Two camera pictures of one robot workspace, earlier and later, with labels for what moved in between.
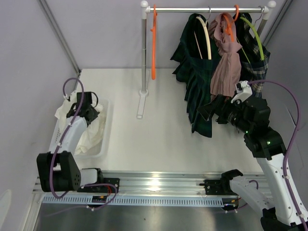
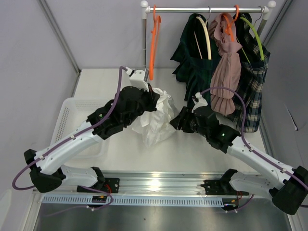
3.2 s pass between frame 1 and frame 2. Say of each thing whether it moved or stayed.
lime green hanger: stayed
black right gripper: moved
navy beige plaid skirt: stayed
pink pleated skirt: stayed
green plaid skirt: stayed
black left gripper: moved
